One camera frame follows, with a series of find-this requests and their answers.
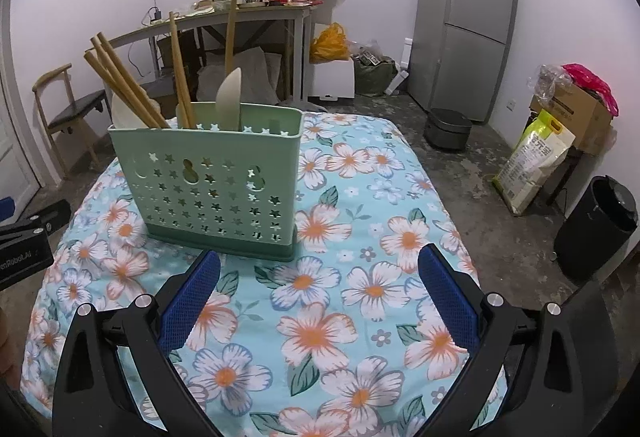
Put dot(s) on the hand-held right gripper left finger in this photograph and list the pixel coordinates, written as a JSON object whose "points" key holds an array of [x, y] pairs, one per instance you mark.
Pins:
{"points": [[192, 302]]}

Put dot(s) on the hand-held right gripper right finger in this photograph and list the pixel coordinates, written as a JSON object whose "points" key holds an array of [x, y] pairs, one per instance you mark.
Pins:
{"points": [[447, 297]]}

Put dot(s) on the green plastic utensil holder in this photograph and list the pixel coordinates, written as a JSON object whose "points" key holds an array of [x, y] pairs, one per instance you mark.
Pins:
{"points": [[225, 197]]}

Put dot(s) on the wooden chopstick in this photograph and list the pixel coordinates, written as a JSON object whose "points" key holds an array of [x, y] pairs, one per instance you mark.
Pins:
{"points": [[190, 117], [230, 37], [120, 75], [115, 86], [175, 42]]}

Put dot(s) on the wooden chopsticks group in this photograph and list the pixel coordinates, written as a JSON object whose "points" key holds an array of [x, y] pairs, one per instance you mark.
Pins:
{"points": [[130, 74]]}

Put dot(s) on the blue floral blanket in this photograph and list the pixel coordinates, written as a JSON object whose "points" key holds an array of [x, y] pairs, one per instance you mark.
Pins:
{"points": [[350, 227]]}

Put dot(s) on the wooden chair with black seat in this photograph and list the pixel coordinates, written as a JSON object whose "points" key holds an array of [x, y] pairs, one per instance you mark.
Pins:
{"points": [[75, 112]]}

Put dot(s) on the green and white rice bag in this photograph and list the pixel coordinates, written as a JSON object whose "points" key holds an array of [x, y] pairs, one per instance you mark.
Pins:
{"points": [[532, 162]]}

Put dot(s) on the black trash bin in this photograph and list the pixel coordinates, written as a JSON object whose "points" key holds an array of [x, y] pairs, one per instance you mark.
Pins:
{"points": [[595, 232]]}

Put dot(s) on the black rice cooker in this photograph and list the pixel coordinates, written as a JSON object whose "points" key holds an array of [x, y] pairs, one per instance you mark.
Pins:
{"points": [[447, 129]]}

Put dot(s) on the white plastic spoon left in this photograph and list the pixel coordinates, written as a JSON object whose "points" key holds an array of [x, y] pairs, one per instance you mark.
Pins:
{"points": [[127, 114]]}

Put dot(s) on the cream plastic spoon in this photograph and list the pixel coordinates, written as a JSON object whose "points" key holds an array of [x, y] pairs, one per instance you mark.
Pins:
{"points": [[230, 102]]}

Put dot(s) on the large brown cardboard box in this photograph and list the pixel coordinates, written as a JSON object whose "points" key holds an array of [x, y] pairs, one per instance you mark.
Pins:
{"points": [[585, 122]]}

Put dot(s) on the olive green sack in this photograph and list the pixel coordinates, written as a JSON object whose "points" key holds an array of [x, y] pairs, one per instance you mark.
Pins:
{"points": [[375, 74]]}

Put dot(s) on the white leaning appliance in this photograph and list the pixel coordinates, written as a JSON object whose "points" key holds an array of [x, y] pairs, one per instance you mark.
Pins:
{"points": [[402, 67]]}

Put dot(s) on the clear plastic bag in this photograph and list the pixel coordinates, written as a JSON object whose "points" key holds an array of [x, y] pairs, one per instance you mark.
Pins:
{"points": [[550, 84]]}

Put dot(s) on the grey pillow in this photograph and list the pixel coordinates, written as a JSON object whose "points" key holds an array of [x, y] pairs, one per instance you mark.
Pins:
{"points": [[255, 72]]}

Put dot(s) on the white low cabinet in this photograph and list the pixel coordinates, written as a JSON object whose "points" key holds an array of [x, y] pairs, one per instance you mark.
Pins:
{"points": [[332, 79]]}

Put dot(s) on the pink plastic bag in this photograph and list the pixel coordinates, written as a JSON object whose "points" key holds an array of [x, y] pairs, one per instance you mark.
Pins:
{"points": [[590, 82]]}

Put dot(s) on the black power adapter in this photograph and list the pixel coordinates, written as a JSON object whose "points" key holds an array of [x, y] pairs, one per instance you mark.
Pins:
{"points": [[155, 14]]}

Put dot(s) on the yellow plastic bag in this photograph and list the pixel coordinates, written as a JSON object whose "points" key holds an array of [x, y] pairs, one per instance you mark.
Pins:
{"points": [[330, 44]]}

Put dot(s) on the silver refrigerator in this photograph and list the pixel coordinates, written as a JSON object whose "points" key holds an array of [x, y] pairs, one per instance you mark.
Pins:
{"points": [[465, 17]]}

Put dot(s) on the white wall outlet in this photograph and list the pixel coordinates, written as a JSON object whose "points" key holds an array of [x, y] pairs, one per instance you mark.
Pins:
{"points": [[511, 105]]}

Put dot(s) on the grey metal-frame desk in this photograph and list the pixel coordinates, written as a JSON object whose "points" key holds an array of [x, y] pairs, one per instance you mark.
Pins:
{"points": [[250, 14]]}

